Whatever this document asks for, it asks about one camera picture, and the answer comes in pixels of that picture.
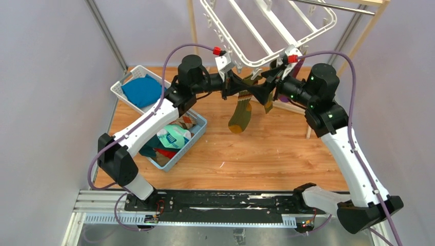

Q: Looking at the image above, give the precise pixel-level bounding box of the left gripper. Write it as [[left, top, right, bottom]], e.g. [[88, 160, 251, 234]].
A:
[[192, 71, 249, 101]]

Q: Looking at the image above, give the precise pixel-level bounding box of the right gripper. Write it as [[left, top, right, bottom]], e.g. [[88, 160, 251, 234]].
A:
[[246, 63, 316, 108]]

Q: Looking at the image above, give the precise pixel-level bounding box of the olive striped sock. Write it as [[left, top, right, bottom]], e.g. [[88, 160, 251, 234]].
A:
[[228, 90, 253, 134], [264, 92, 273, 114]]

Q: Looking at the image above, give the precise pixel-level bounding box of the white clip sock hanger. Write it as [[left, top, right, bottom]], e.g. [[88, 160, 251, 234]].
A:
[[200, 1, 338, 75]]

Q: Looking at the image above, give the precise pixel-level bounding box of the argyle patterned sock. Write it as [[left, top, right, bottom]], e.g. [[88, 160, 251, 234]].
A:
[[170, 115, 197, 130]]

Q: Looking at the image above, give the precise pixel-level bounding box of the teal and white sock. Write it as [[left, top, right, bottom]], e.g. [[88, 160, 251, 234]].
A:
[[156, 125, 192, 149]]

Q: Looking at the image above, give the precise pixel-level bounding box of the dark green sock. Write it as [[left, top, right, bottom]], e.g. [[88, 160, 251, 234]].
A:
[[139, 138, 165, 157]]

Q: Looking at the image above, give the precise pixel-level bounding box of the beige sock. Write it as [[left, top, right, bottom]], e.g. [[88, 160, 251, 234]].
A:
[[154, 149, 177, 159]]

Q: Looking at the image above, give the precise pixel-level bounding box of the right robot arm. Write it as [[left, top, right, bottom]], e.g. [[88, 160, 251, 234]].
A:
[[253, 63, 404, 234]]

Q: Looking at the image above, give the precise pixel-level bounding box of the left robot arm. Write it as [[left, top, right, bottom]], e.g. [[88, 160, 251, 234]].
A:
[[96, 54, 258, 212]]

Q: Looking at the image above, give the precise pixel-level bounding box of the light blue plastic basket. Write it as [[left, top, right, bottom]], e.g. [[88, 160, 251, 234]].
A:
[[146, 110, 208, 172]]

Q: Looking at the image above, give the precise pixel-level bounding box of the wooden drying rack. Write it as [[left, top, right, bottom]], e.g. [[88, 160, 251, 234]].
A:
[[185, 0, 391, 140]]

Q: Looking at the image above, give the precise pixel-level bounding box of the blue cloth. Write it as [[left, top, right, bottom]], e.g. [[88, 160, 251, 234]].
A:
[[122, 75, 162, 108]]

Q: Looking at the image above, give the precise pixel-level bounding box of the white plastic basket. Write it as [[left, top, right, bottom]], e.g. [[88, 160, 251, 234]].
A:
[[110, 65, 163, 114]]

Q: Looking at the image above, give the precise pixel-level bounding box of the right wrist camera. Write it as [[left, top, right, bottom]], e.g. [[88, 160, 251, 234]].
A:
[[276, 45, 304, 81]]

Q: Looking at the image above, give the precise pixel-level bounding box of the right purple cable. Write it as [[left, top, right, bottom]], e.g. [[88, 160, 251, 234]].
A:
[[287, 51, 404, 246]]

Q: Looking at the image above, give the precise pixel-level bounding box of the purple cable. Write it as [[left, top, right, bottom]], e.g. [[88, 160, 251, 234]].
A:
[[287, 51, 404, 246], [87, 43, 223, 233]]

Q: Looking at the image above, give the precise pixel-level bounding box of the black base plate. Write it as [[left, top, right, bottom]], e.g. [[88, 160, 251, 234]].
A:
[[124, 190, 325, 228]]

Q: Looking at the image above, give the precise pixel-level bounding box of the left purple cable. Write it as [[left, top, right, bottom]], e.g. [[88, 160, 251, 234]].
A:
[[87, 43, 223, 233]]

